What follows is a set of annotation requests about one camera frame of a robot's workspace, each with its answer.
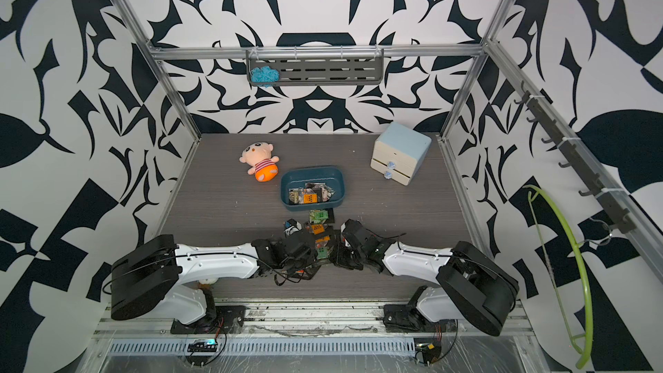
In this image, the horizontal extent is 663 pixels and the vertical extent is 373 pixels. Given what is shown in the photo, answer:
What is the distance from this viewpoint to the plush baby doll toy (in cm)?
103

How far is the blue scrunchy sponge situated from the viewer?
0.93m

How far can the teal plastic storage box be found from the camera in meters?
0.98

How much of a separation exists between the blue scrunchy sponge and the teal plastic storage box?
0.34 meters
